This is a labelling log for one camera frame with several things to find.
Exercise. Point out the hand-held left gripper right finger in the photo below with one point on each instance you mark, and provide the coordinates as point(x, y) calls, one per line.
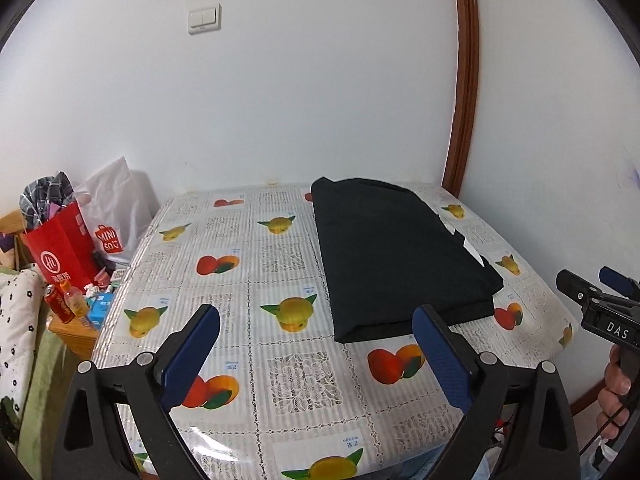
point(445, 360)

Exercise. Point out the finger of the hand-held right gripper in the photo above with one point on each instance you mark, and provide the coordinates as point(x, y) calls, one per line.
point(612, 276)
point(575, 285)

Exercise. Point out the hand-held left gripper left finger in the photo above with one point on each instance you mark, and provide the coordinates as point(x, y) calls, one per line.
point(192, 355)

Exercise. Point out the black white blue jacket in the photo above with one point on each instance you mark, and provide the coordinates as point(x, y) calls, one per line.
point(390, 260)

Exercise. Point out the person's right hand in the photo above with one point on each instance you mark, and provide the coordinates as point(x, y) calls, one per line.
point(612, 390)

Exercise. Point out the brown wooden baseboard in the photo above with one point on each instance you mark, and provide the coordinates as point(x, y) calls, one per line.
point(585, 405)

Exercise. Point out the fruit print lace tablecloth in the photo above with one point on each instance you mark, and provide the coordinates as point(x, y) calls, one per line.
point(250, 290)

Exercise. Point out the blue box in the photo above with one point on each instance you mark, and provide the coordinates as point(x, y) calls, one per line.
point(102, 307)

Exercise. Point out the wooden nightstand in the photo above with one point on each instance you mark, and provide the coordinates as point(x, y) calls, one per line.
point(75, 340)

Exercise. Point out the pink small container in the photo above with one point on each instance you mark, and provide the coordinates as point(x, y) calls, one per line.
point(103, 276)

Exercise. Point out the crumpled white tissue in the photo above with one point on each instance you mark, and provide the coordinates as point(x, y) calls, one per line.
point(91, 288)

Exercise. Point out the orange drink bottle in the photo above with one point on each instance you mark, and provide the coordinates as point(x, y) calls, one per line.
point(75, 305)

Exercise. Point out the small dark bottle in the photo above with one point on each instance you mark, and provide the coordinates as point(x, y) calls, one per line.
point(98, 261)

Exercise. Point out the red drink can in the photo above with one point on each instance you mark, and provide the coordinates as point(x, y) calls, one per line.
point(57, 305)

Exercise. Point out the green blanket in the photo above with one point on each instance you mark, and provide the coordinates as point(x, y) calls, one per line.
point(45, 385)

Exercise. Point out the red paper bag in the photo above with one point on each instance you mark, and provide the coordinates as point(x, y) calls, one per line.
point(60, 255)

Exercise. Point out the white plastic bag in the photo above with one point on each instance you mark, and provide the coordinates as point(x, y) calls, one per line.
point(115, 200)

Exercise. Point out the white floral quilt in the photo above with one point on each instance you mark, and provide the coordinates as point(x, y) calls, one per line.
point(20, 320)

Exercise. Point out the purple patterned cloth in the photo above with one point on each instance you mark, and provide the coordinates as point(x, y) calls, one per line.
point(6, 242)

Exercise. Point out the grey plaid cloth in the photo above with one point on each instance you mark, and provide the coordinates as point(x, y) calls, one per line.
point(42, 195)

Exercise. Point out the wooden headboard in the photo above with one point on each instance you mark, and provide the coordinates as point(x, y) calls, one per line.
point(10, 220)

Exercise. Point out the brown wooden door frame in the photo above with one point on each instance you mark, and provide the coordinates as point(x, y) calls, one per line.
point(466, 60)

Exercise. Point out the white light switch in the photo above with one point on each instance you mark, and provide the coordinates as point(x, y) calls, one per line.
point(204, 19)

